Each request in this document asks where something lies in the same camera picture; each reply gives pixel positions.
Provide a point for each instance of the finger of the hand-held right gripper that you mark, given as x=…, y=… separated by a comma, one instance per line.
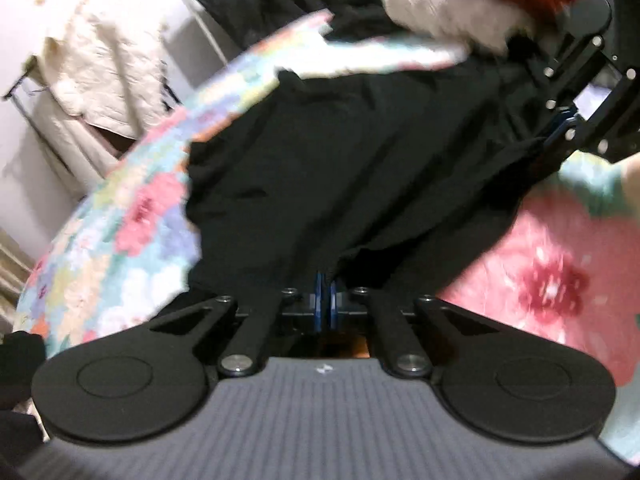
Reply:
x=554, y=91
x=600, y=110

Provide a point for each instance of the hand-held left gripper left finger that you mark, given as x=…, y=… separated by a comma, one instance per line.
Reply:
x=318, y=305

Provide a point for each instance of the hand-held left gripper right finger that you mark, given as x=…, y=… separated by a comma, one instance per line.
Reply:
x=334, y=307

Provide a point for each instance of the black garment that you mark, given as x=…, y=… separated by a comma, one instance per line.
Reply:
x=360, y=170

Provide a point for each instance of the metal clothes rack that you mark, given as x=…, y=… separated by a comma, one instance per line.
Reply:
x=30, y=110

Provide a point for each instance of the red and white plush cloth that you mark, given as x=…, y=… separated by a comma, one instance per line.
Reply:
x=465, y=0

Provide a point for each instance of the floral printed blanket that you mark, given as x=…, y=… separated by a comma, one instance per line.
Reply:
x=125, y=240

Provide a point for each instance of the beige curtain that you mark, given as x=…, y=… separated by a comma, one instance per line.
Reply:
x=12, y=275

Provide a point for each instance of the dark cloth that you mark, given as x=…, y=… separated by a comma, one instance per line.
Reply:
x=17, y=375

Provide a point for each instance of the white pole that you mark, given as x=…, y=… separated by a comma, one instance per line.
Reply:
x=197, y=15

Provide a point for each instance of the cream quilted jacket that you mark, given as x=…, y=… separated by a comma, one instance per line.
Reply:
x=105, y=65

